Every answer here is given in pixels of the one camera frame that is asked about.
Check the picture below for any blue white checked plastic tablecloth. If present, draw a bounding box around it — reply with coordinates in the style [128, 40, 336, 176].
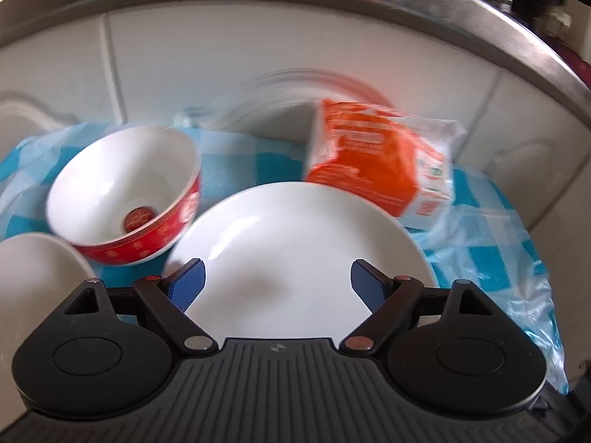
[0, 122, 568, 395]

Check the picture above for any white cabinet door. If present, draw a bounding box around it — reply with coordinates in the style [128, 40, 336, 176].
[462, 71, 591, 227]
[0, 14, 125, 158]
[106, 9, 499, 158]

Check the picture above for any red patterned bowl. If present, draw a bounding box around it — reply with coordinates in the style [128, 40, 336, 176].
[45, 124, 202, 266]

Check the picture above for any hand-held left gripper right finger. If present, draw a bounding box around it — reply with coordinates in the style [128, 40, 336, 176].
[338, 259, 498, 357]

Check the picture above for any orange white packet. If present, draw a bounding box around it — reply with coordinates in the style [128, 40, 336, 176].
[302, 98, 467, 231]

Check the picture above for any white bowl pink floral print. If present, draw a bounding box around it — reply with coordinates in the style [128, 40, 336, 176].
[0, 233, 96, 420]

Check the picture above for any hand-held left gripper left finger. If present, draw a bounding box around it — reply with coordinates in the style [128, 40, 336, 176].
[60, 258, 220, 357]

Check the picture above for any gas stove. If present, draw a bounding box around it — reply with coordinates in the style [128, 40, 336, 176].
[429, 0, 578, 40]

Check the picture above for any white plate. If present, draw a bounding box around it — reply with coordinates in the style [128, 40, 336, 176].
[164, 181, 439, 339]

